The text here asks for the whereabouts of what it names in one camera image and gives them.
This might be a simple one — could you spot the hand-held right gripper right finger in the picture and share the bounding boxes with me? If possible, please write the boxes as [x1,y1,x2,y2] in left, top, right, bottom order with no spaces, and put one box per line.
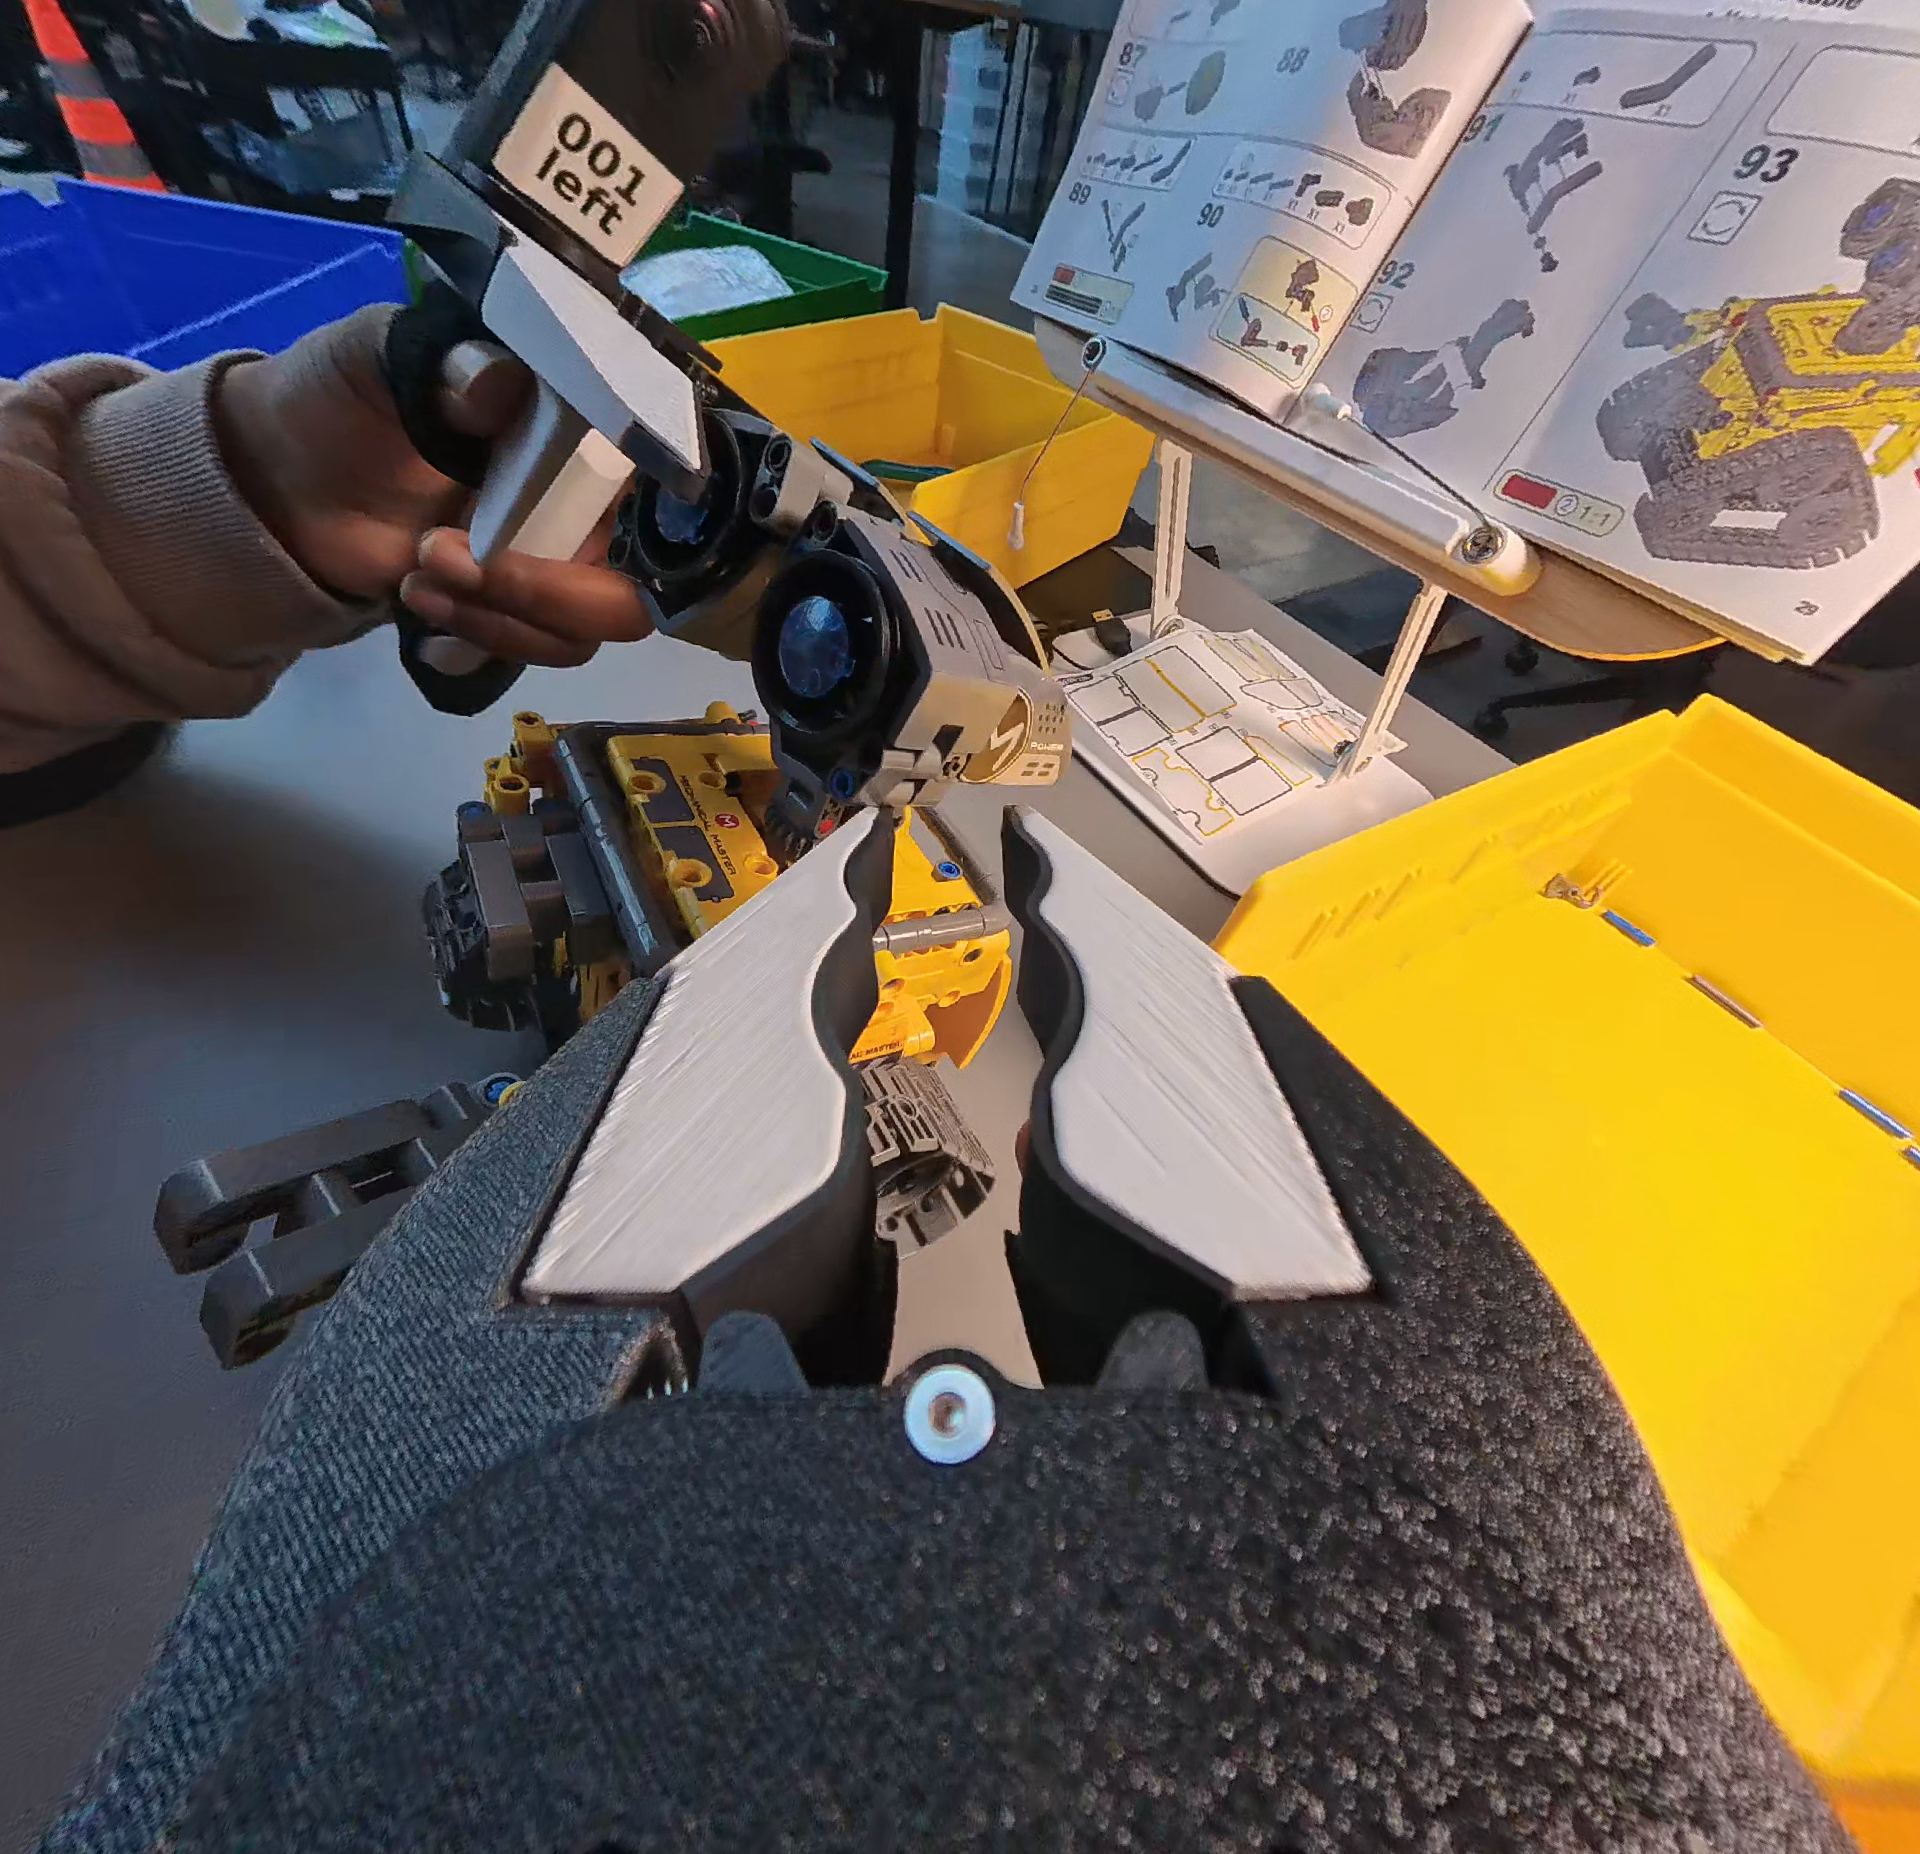
[1001,809,1375,1301]

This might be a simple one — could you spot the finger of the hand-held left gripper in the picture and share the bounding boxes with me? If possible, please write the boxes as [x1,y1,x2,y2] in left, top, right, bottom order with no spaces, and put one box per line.
[479,241,711,484]

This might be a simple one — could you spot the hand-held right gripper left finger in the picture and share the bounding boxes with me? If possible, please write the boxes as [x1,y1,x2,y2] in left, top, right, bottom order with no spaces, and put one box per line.
[524,809,895,1304]

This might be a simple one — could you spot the yellow storage bin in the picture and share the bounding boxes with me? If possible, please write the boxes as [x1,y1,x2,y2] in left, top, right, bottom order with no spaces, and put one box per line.
[702,304,1157,587]
[1217,693,1920,1854]

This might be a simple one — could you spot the yellow tracked toy robot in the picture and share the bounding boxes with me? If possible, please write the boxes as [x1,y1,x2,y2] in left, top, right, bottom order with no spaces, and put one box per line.
[155,415,1074,1371]

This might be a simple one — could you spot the blue storage bin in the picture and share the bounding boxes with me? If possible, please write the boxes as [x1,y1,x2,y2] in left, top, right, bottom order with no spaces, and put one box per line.
[0,178,410,381]

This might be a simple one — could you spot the building instruction booklet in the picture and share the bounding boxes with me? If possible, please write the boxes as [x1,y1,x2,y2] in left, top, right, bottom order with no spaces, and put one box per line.
[1013,0,1920,669]

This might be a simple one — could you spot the person's left forearm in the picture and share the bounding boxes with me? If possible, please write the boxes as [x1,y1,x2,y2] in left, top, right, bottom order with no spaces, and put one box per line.
[0,354,392,778]

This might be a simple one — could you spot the wooden background desk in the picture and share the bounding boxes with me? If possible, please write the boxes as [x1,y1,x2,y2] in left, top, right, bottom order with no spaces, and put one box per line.
[772,0,1022,312]

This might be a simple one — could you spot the person's left hand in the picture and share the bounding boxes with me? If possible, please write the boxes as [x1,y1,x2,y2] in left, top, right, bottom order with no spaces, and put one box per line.
[225,308,658,674]

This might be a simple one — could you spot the clear plastic bags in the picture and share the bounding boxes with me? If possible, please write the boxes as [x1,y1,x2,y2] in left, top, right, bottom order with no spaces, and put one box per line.
[623,246,794,322]

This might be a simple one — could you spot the green storage bin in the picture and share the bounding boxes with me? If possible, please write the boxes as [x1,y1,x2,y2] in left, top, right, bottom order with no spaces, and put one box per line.
[623,212,890,340]

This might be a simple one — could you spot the white paper sheet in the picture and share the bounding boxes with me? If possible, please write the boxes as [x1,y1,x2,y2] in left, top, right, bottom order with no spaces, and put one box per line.
[1058,625,1404,844]

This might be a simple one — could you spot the orange traffic cone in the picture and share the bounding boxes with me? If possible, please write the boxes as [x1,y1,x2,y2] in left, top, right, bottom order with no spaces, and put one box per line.
[15,0,168,195]

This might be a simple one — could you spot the white book stand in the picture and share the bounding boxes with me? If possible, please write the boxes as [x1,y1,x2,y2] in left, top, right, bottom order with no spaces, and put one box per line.
[1036,315,1727,903]

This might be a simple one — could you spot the thin cord with white bead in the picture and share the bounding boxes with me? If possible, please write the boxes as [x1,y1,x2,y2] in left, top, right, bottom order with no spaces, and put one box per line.
[1001,369,1103,553]

